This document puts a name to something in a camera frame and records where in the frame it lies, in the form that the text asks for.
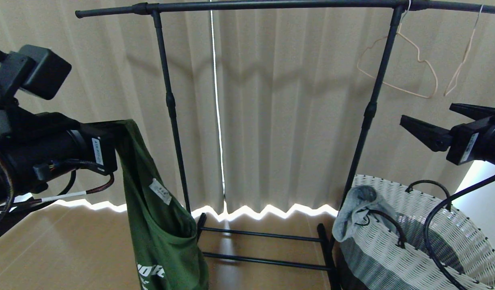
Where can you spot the green printed shirt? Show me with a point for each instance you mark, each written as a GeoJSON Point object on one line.
{"type": "Point", "coordinates": [163, 241]}

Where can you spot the black clothes rack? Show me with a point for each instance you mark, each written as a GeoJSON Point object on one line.
{"type": "Point", "coordinates": [271, 5]}

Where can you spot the beige curtain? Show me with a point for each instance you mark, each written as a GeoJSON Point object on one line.
{"type": "Point", "coordinates": [291, 100]}

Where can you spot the pale grey garment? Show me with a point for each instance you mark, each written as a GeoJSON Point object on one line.
{"type": "Point", "coordinates": [356, 205]}

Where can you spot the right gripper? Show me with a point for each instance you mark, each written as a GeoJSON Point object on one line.
{"type": "Point", "coordinates": [485, 141]}

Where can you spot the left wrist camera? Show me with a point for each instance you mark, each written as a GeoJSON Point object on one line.
{"type": "Point", "coordinates": [42, 72]}

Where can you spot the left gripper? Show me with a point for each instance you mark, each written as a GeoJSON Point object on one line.
{"type": "Point", "coordinates": [50, 153]}

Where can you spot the white laundry basket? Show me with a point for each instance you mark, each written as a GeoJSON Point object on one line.
{"type": "Point", "coordinates": [392, 257]}

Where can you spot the pink clothes hanger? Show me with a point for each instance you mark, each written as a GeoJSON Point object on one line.
{"type": "Point", "coordinates": [436, 82]}
{"type": "Point", "coordinates": [455, 74]}

